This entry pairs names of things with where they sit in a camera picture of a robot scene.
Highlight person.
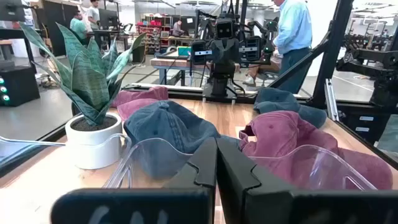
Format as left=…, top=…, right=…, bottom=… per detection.
left=272, top=0, right=313, bottom=94
left=236, top=57, right=282, bottom=88
left=69, top=11, right=90, bottom=46
left=376, top=114, right=398, bottom=162
left=86, top=0, right=101, bottom=30
left=172, top=20, right=185, bottom=37

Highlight blue denim baseball cap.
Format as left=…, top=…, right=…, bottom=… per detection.
left=123, top=100, right=242, bottom=181
left=253, top=87, right=328, bottom=129

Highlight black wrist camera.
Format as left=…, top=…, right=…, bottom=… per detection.
left=215, top=17, right=234, bottom=40

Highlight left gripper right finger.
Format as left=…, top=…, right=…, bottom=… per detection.
left=216, top=138, right=398, bottom=224

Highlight maroon baseball cap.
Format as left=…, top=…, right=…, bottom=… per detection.
left=111, top=86, right=169, bottom=121
left=337, top=147, right=394, bottom=190
left=238, top=110, right=340, bottom=190

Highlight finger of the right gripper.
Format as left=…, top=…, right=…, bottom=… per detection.
left=190, top=38, right=226, bottom=65
left=224, top=35, right=263, bottom=63

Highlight black monitor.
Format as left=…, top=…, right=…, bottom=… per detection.
left=98, top=8, right=119, bottom=29
left=0, top=0, right=26, bottom=22

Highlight black box with green lights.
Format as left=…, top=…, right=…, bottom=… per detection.
left=0, top=65, right=41, bottom=108

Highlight silver aluminium bar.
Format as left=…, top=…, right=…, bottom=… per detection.
left=324, top=78, right=340, bottom=123

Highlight black partition panel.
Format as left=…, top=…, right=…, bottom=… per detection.
left=42, top=0, right=78, bottom=57

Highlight teal box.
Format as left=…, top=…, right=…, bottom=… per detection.
left=177, top=45, right=192, bottom=58

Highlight shelf with red bins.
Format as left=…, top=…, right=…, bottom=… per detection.
left=136, top=14, right=174, bottom=55

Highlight snake plant in white pot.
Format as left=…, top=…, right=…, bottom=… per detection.
left=19, top=22, right=147, bottom=170

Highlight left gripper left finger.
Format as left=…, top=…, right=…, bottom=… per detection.
left=50, top=136, right=218, bottom=224

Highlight wooden workbench blue legs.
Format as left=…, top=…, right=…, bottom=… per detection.
left=150, top=46, right=215, bottom=87

